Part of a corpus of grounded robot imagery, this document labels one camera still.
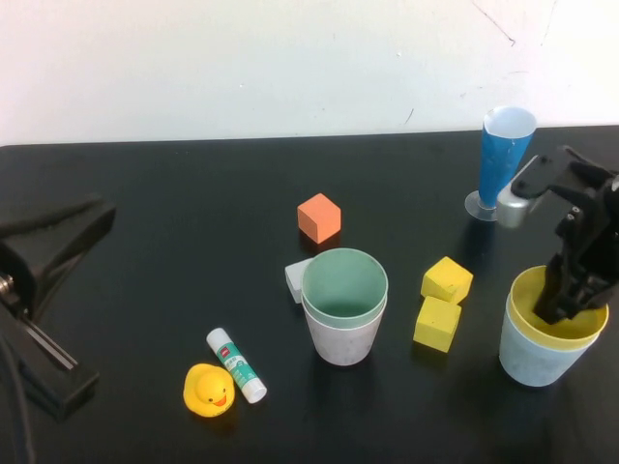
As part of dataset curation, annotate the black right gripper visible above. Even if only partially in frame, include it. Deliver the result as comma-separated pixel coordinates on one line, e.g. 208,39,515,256
532,147,619,325

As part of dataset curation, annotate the light blue plastic cup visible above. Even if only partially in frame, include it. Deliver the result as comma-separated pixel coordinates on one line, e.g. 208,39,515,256
498,289,601,389

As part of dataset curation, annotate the blue paper cone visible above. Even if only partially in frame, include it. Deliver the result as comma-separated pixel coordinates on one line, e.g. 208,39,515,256
478,105,537,212

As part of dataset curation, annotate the clear round plastic stand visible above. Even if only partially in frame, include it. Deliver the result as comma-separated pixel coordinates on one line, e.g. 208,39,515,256
463,189,504,223

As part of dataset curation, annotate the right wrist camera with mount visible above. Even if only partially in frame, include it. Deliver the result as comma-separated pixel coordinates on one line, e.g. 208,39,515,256
496,154,570,228

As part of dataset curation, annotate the pink plastic cup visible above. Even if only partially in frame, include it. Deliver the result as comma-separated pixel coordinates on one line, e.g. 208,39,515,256
303,299,388,366

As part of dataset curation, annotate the white green glue stick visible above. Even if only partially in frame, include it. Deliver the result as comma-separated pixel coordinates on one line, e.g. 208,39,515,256
205,327,268,404

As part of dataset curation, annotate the yellow foam cube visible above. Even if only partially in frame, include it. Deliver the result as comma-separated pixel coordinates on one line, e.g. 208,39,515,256
420,255,474,305
412,295,462,354

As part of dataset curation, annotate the yellow rubber duck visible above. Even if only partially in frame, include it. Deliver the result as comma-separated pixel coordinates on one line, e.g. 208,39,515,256
182,362,237,417

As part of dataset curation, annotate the grey foam cube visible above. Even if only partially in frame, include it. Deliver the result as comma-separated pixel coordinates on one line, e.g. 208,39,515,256
284,257,315,305

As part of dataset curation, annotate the orange foam cube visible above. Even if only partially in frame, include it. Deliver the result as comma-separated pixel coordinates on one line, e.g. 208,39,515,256
297,192,342,245

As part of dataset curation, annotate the green plastic cup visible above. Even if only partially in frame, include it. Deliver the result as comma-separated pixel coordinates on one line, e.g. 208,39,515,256
301,247,390,330

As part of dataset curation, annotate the yellow plastic cup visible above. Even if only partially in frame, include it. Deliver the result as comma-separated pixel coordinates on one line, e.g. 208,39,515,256
511,264,609,350

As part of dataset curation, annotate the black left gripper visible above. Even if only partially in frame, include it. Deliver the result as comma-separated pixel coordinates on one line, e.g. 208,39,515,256
0,193,117,422

